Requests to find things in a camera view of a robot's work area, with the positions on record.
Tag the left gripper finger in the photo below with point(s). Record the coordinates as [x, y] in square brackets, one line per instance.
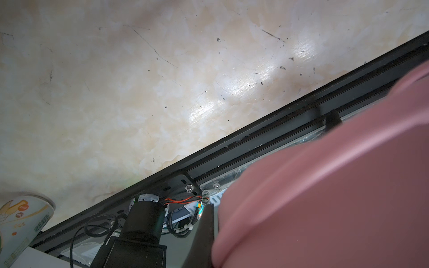
[199, 255]

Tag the pink headphones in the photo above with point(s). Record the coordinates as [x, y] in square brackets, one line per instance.
[356, 198]

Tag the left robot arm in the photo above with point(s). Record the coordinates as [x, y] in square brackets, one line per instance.
[138, 244]

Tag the green drink can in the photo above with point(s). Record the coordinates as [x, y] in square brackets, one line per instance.
[22, 219]

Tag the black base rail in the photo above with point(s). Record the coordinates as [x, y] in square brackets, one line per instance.
[345, 95]

